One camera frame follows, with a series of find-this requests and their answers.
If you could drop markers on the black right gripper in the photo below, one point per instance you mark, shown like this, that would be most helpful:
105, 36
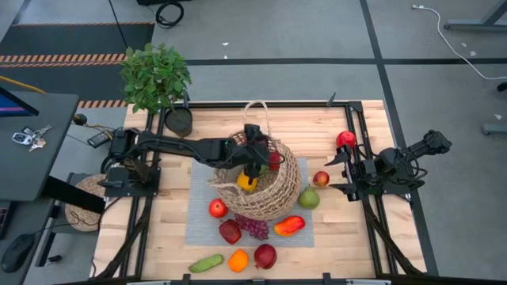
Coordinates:
366, 174

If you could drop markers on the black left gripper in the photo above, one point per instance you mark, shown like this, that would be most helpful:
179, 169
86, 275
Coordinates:
247, 152

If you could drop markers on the red apple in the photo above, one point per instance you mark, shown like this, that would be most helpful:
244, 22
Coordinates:
218, 208
274, 161
346, 138

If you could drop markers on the small red-yellow peach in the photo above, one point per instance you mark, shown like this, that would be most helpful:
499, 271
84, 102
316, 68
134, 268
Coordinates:
321, 179

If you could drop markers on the yellow bell pepper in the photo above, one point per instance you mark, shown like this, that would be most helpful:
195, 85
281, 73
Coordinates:
242, 185

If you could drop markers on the green pear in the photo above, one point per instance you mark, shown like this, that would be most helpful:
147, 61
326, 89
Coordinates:
308, 199

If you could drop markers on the red orange mango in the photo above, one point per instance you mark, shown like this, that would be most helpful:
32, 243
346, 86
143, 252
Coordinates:
289, 226

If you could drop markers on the dark red pomegranate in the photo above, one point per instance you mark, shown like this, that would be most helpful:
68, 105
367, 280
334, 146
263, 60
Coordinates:
265, 256

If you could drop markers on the orange fruit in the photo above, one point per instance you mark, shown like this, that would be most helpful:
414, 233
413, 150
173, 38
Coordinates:
238, 261

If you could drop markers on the green cucumber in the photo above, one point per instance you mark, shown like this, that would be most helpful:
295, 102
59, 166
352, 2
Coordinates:
206, 263

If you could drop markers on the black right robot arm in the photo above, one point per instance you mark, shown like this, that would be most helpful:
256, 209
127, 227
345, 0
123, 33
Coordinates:
396, 168

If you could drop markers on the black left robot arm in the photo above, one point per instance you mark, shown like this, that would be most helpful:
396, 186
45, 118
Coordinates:
174, 143

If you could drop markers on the purple grape bunch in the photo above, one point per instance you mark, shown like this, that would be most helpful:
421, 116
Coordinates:
255, 229

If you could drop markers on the grey woven placemat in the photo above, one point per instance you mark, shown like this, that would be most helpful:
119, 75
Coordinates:
202, 233

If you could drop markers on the green potted plant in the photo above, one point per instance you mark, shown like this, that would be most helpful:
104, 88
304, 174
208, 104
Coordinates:
154, 77

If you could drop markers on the black power adapter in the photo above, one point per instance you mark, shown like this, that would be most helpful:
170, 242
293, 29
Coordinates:
99, 139

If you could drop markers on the grey table foot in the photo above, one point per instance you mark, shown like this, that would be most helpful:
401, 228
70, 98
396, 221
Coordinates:
495, 129

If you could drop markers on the black caster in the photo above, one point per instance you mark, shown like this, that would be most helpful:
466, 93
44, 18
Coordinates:
503, 87

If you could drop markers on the black desk support beam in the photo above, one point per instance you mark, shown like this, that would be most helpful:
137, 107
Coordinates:
75, 196

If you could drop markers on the round woven mat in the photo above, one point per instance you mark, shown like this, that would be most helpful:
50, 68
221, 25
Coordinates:
81, 219

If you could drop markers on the grey-legged workbench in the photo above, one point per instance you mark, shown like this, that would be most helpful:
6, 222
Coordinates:
475, 27

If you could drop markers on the black hazard-striped floor mat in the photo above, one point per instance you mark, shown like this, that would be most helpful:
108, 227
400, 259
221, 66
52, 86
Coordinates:
79, 39

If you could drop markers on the silver key bunch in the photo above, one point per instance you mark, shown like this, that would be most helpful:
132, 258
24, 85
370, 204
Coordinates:
39, 141

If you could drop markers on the charcoal desk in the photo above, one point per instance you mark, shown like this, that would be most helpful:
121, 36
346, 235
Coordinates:
24, 170

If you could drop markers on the black car key fob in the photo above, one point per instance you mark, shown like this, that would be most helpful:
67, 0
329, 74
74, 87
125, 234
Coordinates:
20, 138

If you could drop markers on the grey desk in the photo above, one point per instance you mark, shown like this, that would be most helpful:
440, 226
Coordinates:
24, 217

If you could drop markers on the computer monitor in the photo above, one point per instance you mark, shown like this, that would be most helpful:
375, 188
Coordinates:
12, 107

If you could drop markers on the black computer mouse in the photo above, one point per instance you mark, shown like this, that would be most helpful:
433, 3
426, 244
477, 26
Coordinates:
17, 253

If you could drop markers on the dark keyboard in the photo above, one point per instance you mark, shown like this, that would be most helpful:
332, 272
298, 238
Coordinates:
3, 219

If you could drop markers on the black aluminium frame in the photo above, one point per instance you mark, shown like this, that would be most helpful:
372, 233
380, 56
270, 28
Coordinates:
301, 105

